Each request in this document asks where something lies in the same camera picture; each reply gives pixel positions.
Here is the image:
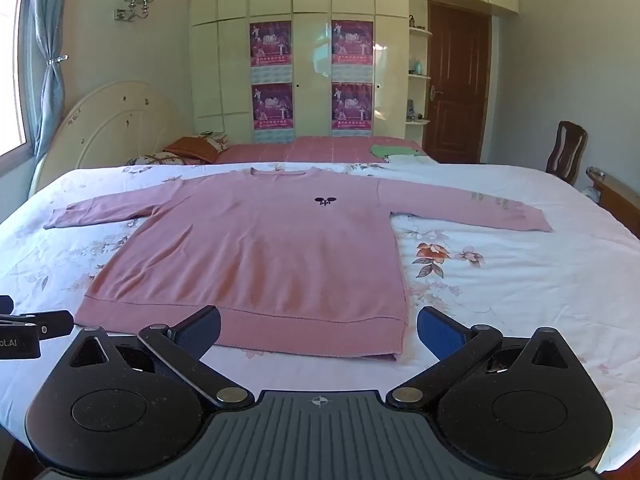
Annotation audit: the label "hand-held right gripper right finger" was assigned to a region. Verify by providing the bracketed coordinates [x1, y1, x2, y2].
[386, 306, 576, 410]

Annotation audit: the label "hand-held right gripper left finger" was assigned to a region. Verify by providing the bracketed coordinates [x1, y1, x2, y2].
[67, 305, 255, 410]

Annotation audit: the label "pink long-sleeved sweater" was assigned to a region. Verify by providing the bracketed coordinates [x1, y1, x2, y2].
[44, 166, 553, 361]

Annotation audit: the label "floral pillow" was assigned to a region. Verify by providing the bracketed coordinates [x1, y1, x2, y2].
[200, 131, 232, 153]
[125, 151, 211, 167]

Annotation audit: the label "brown pillow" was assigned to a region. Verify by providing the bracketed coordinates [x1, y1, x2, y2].
[164, 136, 226, 163]

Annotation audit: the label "green folded cloth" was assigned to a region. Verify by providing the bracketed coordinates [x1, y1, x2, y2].
[370, 144, 426, 161]

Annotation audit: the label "cream bed headboard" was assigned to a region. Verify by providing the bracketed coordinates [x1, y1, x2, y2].
[29, 80, 190, 198]

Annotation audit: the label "pink bedspread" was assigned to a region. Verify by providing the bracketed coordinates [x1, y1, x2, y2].
[215, 135, 438, 165]

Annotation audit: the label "wooden chair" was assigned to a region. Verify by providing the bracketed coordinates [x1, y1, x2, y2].
[545, 121, 589, 186]

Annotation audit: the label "wooden bed footboard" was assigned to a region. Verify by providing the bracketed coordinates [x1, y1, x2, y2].
[582, 166, 640, 238]

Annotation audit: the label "window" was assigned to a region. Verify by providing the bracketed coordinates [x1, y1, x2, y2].
[0, 0, 36, 158]

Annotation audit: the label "brown wooden door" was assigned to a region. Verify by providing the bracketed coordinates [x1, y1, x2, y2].
[422, 1, 493, 165]

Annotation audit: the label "blue curtain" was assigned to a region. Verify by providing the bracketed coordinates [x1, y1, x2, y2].
[27, 0, 68, 158]

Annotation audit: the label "cream wardrobe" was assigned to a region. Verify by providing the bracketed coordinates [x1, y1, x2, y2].
[189, 0, 521, 138]

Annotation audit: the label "purple wall poster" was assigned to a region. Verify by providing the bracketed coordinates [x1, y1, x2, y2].
[331, 81, 374, 137]
[251, 82, 295, 144]
[250, 21, 293, 85]
[331, 20, 375, 83]

